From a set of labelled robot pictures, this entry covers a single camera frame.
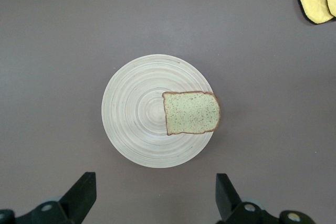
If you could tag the round light wooden plate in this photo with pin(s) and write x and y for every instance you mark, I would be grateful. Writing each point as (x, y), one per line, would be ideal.
(134, 111)

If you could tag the slice of bread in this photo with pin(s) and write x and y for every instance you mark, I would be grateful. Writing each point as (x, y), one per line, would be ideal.
(191, 113)

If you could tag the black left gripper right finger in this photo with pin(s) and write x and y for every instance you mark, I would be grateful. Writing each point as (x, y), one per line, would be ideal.
(236, 211)

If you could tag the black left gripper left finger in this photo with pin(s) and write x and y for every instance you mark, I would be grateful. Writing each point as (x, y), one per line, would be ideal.
(65, 208)

